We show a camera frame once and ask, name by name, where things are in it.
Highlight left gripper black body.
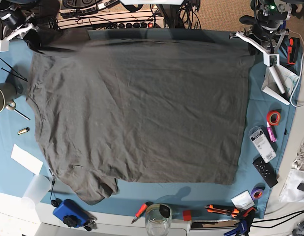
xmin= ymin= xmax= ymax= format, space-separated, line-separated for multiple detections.
xmin=239 ymin=0 xmax=292 ymax=53

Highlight white rolled paper tube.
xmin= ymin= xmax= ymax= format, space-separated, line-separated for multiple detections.
xmin=269 ymin=65 xmax=285 ymax=94

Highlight black cable tie upper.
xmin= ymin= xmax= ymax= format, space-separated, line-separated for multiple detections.
xmin=0 ymin=58 xmax=25 ymax=78

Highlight red tape roll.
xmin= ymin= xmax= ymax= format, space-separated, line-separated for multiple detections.
xmin=267 ymin=110 xmax=281 ymax=126

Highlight red handled screwdriver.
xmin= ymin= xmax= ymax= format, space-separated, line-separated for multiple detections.
xmin=131 ymin=202 xmax=153 ymax=224

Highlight black lanyard with clip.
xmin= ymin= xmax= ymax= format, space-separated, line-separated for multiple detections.
xmin=48 ymin=168 xmax=62 ymax=207

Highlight blue box with knob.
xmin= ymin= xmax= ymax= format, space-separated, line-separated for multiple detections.
xmin=53 ymin=199 xmax=89 ymax=228

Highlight black remote control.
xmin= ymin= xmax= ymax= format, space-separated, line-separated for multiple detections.
xmin=252 ymin=156 xmax=278 ymax=188

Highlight small red cube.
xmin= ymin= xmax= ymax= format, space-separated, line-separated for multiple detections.
xmin=182 ymin=210 xmax=192 ymax=222

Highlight black cable tie lower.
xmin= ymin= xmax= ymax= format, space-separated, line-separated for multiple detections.
xmin=1 ymin=68 xmax=28 ymax=82

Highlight white paper card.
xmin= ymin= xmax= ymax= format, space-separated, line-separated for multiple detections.
xmin=11 ymin=144 xmax=43 ymax=175

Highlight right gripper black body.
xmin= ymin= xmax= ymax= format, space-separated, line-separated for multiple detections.
xmin=0 ymin=2 xmax=42 ymax=49

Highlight small AA battery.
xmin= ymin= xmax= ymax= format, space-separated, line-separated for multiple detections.
xmin=17 ymin=127 xmax=30 ymax=135

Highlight orange black utility knife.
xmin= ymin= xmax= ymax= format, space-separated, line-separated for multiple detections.
xmin=205 ymin=205 xmax=240 ymax=218

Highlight keys with padlock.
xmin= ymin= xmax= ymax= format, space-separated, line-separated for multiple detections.
xmin=83 ymin=217 xmax=96 ymax=232

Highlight white power cable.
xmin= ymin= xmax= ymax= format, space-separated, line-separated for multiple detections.
xmin=288 ymin=29 xmax=304 ymax=108

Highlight purple tape roll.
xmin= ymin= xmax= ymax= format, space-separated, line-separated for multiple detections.
xmin=250 ymin=186 xmax=265 ymax=200

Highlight black cable tie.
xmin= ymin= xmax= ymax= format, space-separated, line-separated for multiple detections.
xmin=1 ymin=68 xmax=28 ymax=82
xmin=0 ymin=58 xmax=25 ymax=78

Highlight white small card box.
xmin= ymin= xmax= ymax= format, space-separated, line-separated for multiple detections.
xmin=231 ymin=190 xmax=255 ymax=210

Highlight blue table cloth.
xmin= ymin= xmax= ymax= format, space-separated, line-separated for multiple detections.
xmin=0 ymin=40 xmax=299 ymax=219

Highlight orange black clamp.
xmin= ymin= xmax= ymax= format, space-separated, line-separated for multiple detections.
xmin=287 ymin=37 xmax=301 ymax=65

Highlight blue black bar clamp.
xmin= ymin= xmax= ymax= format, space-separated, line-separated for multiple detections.
xmin=223 ymin=207 xmax=257 ymax=236

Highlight black power strip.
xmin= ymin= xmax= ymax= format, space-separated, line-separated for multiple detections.
xmin=117 ymin=19 xmax=164 ymax=29

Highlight translucent plastic cup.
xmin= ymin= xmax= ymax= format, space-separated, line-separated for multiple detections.
xmin=21 ymin=175 xmax=51 ymax=209

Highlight clear plastic bit case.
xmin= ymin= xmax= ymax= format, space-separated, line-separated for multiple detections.
xmin=248 ymin=126 xmax=276 ymax=163

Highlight clear drinking glass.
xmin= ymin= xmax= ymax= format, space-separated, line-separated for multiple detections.
xmin=145 ymin=204 xmax=172 ymax=236

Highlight pink glue tube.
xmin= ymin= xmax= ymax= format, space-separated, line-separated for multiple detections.
xmin=267 ymin=121 xmax=277 ymax=143

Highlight dark grey T-shirt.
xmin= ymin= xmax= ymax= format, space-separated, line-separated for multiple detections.
xmin=26 ymin=31 xmax=254 ymax=205

